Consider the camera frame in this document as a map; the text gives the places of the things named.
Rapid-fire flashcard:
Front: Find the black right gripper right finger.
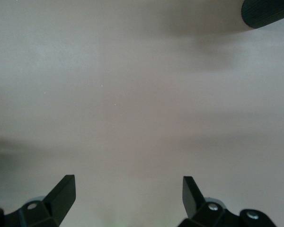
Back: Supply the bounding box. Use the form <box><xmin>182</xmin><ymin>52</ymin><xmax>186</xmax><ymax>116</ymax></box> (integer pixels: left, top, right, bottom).
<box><xmin>177</xmin><ymin>175</ymin><xmax>277</xmax><ymax>227</ymax></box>

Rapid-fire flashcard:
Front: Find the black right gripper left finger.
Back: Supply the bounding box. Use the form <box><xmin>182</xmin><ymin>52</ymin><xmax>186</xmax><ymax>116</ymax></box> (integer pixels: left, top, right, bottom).
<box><xmin>0</xmin><ymin>174</ymin><xmax>76</xmax><ymax>227</ymax></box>

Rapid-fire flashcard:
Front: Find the black ribbed cylinder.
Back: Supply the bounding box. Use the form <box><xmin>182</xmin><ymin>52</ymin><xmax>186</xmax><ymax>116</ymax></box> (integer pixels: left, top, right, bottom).
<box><xmin>241</xmin><ymin>0</ymin><xmax>284</xmax><ymax>30</ymax></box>

